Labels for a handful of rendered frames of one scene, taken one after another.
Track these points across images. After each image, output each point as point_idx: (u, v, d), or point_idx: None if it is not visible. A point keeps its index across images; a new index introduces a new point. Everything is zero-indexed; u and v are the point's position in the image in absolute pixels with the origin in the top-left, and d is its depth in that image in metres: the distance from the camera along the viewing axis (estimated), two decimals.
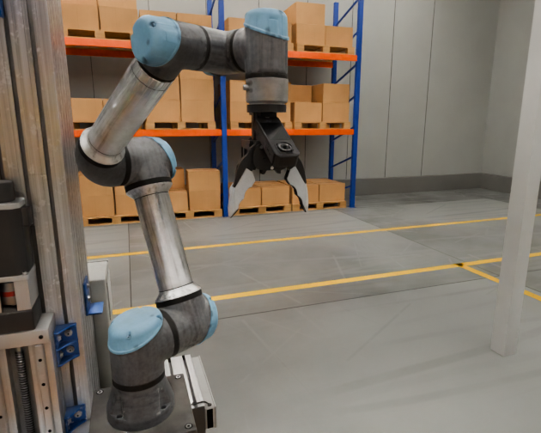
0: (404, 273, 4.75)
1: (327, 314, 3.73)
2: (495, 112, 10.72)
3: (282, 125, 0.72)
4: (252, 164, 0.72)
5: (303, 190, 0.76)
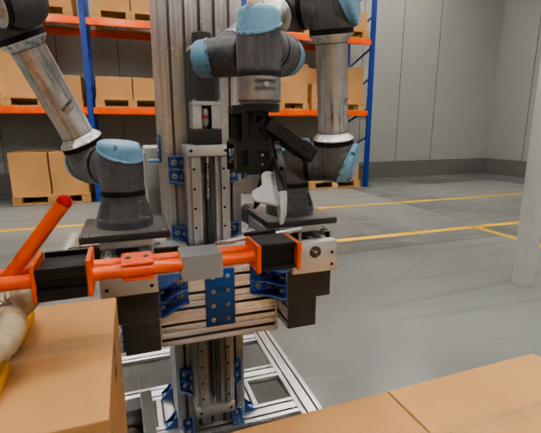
0: None
1: (359, 259, 4.08)
2: (501, 98, 11.07)
3: None
4: None
5: None
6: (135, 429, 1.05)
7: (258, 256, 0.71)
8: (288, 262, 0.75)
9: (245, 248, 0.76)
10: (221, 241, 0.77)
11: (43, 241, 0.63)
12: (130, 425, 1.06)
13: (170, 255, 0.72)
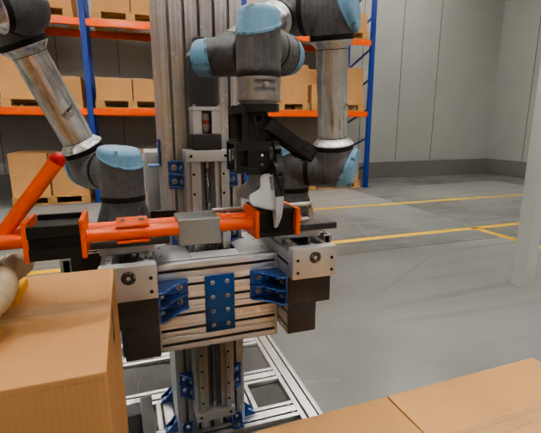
0: (424, 234, 5.10)
1: (358, 261, 4.08)
2: (501, 99, 11.07)
3: None
4: None
5: None
6: None
7: (256, 221, 0.70)
8: (288, 228, 0.74)
9: (243, 215, 0.75)
10: (218, 209, 0.75)
11: (35, 201, 0.61)
12: (130, 431, 1.06)
13: (166, 220, 0.70)
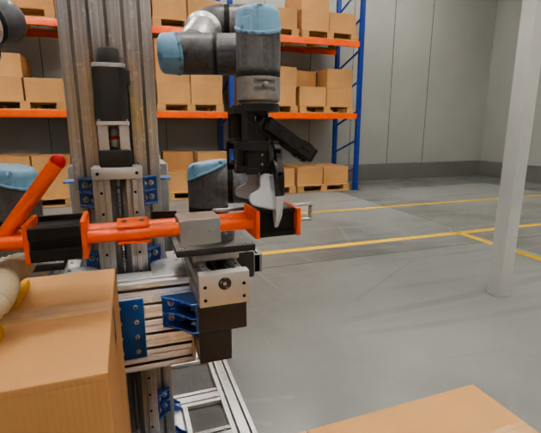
0: (407, 239, 5.03)
1: (335, 268, 4.00)
2: (494, 100, 11.00)
3: None
4: None
5: None
6: None
7: (256, 221, 0.70)
8: (288, 228, 0.74)
9: (243, 216, 0.75)
10: (218, 209, 0.75)
11: (36, 202, 0.61)
12: None
13: (167, 221, 0.70)
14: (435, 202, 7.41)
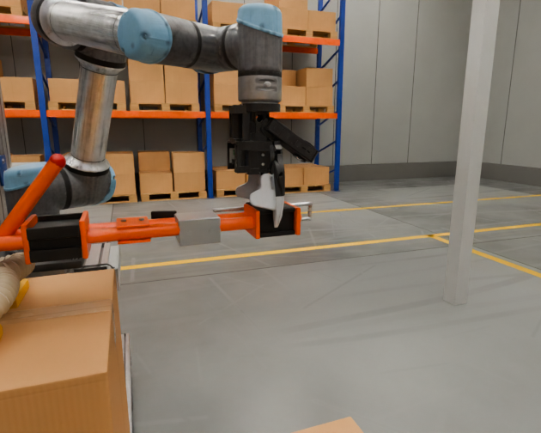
0: (375, 242, 4.88)
1: (292, 274, 3.85)
2: None
3: None
4: None
5: None
6: None
7: (256, 221, 0.70)
8: (288, 228, 0.74)
9: (243, 216, 0.75)
10: (218, 209, 0.75)
11: (36, 202, 0.61)
12: None
13: (167, 221, 0.70)
14: (415, 204, 7.26)
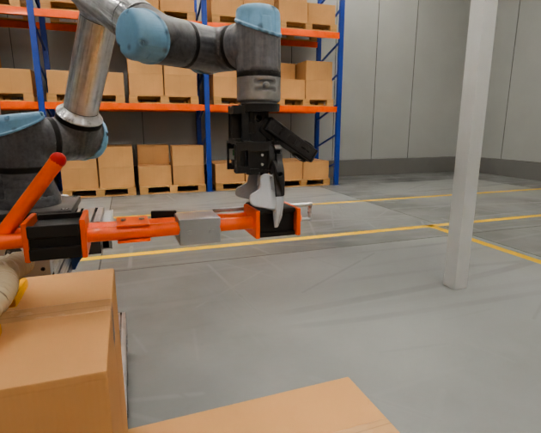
0: (375, 232, 4.85)
1: (291, 260, 3.83)
2: None
3: None
4: None
5: None
6: None
7: (256, 221, 0.70)
8: (288, 228, 0.74)
9: (243, 216, 0.75)
10: (218, 209, 0.75)
11: (36, 200, 0.61)
12: None
13: (167, 220, 0.70)
14: None
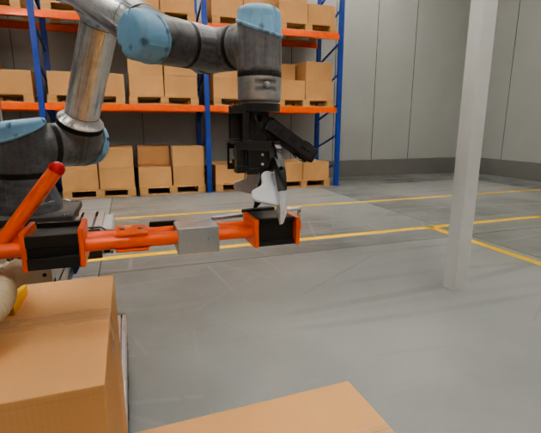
0: (374, 233, 4.85)
1: (291, 262, 3.83)
2: None
3: None
4: None
5: None
6: None
7: (255, 230, 0.70)
8: (287, 237, 0.73)
9: (242, 223, 0.74)
10: (217, 216, 0.75)
11: (34, 210, 0.61)
12: None
13: (166, 228, 0.70)
14: None
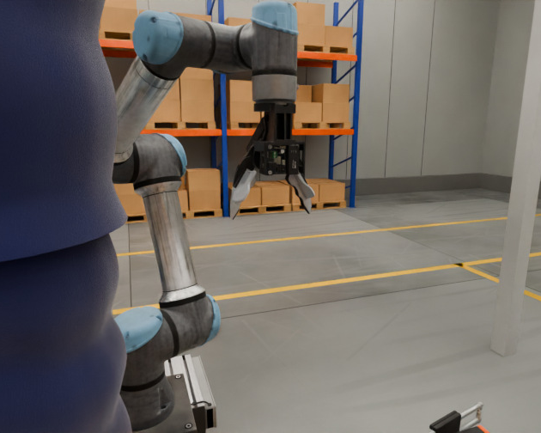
0: (404, 273, 4.75)
1: (327, 314, 3.73)
2: (495, 112, 10.72)
3: (258, 125, 0.73)
4: None
5: (235, 192, 0.73)
6: None
7: None
8: None
9: None
10: None
11: None
12: None
13: None
14: None
